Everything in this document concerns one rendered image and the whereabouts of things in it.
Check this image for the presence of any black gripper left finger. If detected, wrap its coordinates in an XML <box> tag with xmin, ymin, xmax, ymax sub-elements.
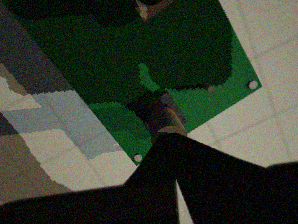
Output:
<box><xmin>0</xmin><ymin>134</ymin><xmax>180</xmax><ymax>224</ymax></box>

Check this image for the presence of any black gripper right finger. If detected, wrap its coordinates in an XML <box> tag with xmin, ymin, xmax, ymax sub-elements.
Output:
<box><xmin>169</xmin><ymin>133</ymin><xmax>298</xmax><ymax>224</ymax></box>

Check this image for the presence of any green circuit board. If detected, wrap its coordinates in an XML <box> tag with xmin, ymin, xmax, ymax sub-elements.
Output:
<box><xmin>1</xmin><ymin>0</ymin><xmax>263</xmax><ymax>166</ymax></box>

